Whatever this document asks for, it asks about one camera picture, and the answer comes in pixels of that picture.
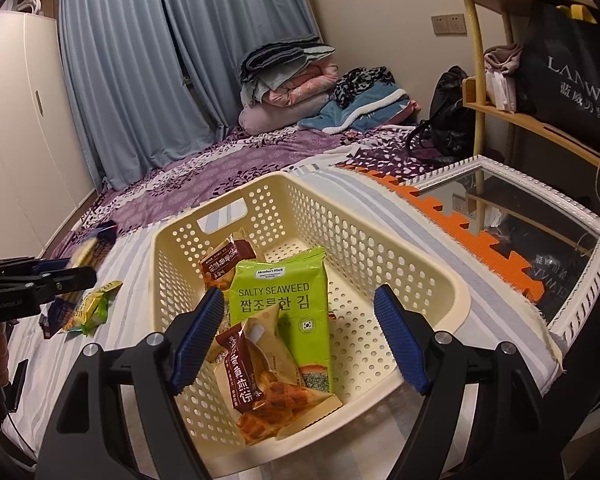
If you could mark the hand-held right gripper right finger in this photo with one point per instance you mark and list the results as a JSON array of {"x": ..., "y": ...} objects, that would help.
[{"x": 400, "y": 340}]

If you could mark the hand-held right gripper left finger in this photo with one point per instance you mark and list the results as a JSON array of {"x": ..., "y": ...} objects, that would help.
[{"x": 197, "y": 340}]

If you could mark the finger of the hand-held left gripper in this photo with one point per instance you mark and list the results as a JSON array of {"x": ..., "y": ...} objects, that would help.
[
  {"x": 47, "y": 264},
  {"x": 70, "y": 279}
]

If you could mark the bright green snack packet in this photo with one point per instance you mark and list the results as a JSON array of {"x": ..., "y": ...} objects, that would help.
[{"x": 95, "y": 310}]

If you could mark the dark blue snack packet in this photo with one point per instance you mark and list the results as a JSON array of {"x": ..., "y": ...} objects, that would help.
[{"x": 52, "y": 316}]

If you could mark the cream perforated plastic basket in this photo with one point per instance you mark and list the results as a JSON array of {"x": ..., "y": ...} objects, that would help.
[{"x": 380, "y": 280}]

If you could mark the brown orange waffle packet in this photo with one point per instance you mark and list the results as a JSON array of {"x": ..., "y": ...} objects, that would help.
[
  {"x": 225, "y": 265},
  {"x": 265, "y": 390}
]

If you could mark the small green seaweed packet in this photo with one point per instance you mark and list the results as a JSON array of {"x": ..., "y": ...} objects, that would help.
[{"x": 280, "y": 310}]

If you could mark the orange foam mat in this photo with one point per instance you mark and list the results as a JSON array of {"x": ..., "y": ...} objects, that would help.
[{"x": 460, "y": 230}]

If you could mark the white wardrobe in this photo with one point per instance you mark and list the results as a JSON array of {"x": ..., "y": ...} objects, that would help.
[{"x": 25, "y": 110}]

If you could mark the purple leaf print bedsheet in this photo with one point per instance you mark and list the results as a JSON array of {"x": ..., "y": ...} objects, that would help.
[{"x": 205, "y": 170}]

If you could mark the white framed mirror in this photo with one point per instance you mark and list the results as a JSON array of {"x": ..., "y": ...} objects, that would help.
[{"x": 530, "y": 220}]

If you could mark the blue grey curtain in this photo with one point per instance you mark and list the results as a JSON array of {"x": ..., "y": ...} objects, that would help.
[{"x": 130, "y": 60}]

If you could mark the blue fleece blanket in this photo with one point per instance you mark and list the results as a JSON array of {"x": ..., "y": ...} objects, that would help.
[{"x": 365, "y": 110}]

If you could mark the black handbag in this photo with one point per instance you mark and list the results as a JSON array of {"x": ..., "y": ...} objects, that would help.
[{"x": 445, "y": 110}]

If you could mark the white clothes hanger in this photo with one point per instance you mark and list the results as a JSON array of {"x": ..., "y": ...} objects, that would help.
[{"x": 27, "y": 5}]

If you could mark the leopard print cloth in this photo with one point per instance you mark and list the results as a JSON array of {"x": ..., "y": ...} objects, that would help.
[{"x": 360, "y": 82}]

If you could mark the folded white cloth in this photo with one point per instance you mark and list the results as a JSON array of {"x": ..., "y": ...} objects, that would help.
[{"x": 500, "y": 90}]

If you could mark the pink folded quilt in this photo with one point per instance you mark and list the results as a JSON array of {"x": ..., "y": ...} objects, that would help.
[{"x": 310, "y": 85}]

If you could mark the folded pink cloth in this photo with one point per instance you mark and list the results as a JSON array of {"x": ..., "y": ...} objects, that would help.
[{"x": 502, "y": 57}]

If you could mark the black shopping bag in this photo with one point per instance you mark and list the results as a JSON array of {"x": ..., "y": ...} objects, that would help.
[{"x": 570, "y": 60}]

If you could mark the beige wall socket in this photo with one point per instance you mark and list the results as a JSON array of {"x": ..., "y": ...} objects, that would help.
[{"x": 448, "y": 24}]

